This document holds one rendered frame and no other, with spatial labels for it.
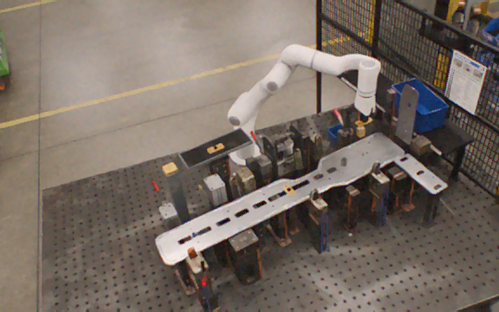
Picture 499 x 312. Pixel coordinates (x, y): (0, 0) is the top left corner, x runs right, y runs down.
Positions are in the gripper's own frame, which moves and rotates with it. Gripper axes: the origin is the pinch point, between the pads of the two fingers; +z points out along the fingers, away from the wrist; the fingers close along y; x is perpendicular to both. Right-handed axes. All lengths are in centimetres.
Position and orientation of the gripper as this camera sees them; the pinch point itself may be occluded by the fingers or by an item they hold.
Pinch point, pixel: (364, 118)
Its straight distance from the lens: 251.4
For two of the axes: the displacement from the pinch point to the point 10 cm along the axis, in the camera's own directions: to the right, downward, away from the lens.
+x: 8.7, -3.9, 3.0
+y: 4.8, 5.7, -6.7
